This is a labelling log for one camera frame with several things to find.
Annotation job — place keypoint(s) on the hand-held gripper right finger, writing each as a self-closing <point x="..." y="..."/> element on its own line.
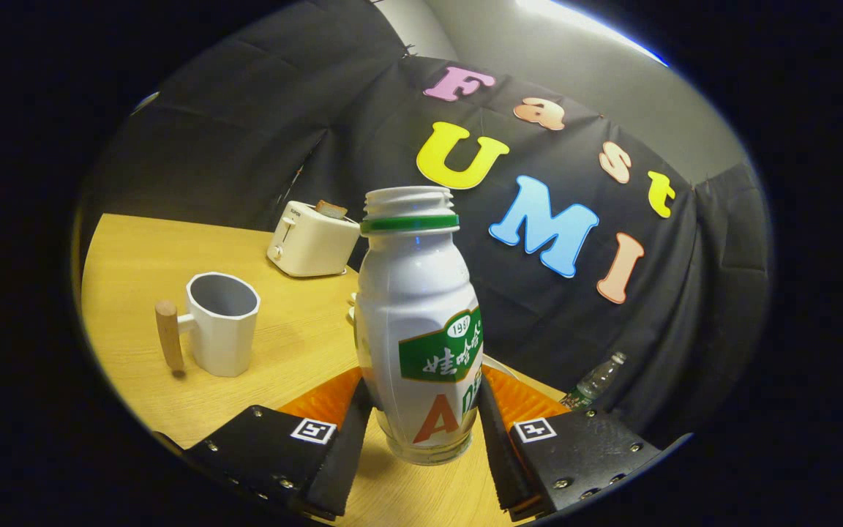
<point x="582" y="454"/>

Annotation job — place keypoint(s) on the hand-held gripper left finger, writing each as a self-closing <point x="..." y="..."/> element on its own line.
<point x="268" y="446"/>

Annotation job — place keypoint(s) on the white juice bottle green label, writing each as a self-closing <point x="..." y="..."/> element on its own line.
<point x="407" y="307"/>

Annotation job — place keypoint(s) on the clear plastic water bottle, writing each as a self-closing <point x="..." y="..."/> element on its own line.
<point x="597" y="379"/>

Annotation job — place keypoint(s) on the wooden table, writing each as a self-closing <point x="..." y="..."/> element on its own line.
<point x="290" y="351"/>

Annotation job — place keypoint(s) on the white toaster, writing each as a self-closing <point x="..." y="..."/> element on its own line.
<point x="312" y="245"/>

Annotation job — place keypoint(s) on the toasted bread slice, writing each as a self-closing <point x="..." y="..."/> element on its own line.
<point x="331" y="209"/>

